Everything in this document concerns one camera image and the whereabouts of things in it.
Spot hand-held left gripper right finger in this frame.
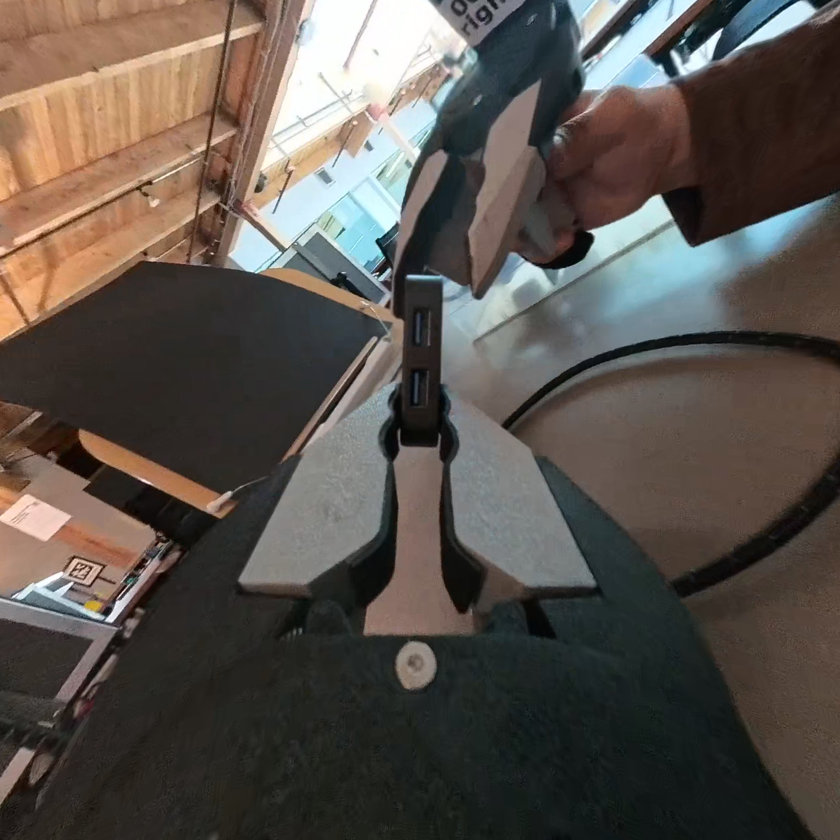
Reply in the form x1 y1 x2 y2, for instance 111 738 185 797
438 386 598 616

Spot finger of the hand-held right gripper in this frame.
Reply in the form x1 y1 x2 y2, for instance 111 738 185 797
392 150 462 316
468 79 548 301

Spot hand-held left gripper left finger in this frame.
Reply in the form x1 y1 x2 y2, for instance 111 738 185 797
238 381 401 614

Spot dark grey usb hub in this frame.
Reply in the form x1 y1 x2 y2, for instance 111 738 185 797
399 276 445 448

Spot black braided cable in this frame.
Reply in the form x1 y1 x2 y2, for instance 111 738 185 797
502 331 840 598

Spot person's right hand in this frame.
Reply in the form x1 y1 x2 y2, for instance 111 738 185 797
546 84 697 232

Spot white paper sheet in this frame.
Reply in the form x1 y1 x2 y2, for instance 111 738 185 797
0 495 72 542

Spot thin white cable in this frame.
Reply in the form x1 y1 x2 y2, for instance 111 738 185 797
206 478 270 514

